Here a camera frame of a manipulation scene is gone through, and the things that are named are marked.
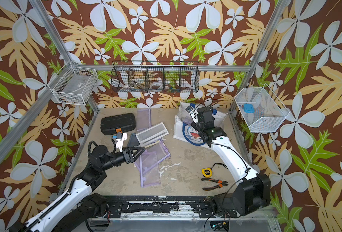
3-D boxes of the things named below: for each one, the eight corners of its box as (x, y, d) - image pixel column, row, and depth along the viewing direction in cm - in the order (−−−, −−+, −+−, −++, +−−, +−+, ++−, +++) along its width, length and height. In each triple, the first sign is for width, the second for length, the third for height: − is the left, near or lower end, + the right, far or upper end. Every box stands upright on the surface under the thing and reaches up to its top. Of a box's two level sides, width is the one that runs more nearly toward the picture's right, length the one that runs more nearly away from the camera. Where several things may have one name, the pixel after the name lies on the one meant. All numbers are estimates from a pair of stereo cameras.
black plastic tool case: (103, 138, 105) (99, 132, 100) (104, 122, 114) (101, 117, 109) (136, 132, 108) (134, 127, 103) (135, 117, 118) (133, 112, 112)
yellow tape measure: (202, 177, 87) (203, 176, 85) (201, 169, 90) (202, 167, 88) (211, 177, 87) (212, 176, 85) (210, 169, 90) (211, 167, 88)
